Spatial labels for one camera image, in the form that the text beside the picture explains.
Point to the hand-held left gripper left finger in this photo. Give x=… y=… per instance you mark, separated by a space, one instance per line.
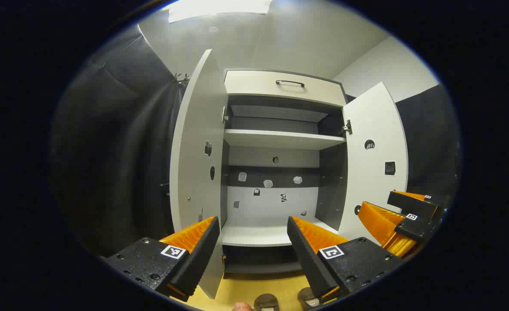
x=202 y=255

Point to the white shoe cabinet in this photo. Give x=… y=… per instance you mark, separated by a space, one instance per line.
x=276 y=207

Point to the brown fuzzy shoe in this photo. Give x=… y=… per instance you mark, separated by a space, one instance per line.
x=266 y=302
x=308 y=298

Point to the white shoe cabinet door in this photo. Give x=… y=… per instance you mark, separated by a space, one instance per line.
x=375 y=194
x=194 y=151

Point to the white cabinet shelf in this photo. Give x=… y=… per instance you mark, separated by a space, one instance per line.
x=254 y=235
x=280 y=139

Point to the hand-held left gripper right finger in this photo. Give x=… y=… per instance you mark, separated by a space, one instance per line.
x=306 y=259

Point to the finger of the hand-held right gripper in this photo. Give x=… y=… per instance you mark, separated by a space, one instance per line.
x=409 y=203
x=414 y=226

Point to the black binder clip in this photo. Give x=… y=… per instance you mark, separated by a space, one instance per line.
x=186 y=78
x=177 y=77

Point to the black backdrop cloth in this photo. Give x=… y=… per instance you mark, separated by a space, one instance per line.
x=116 y=151
x=427 y=138

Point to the metal door hinge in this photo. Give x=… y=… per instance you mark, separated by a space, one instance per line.
x=225 y=115
x=348 y=127

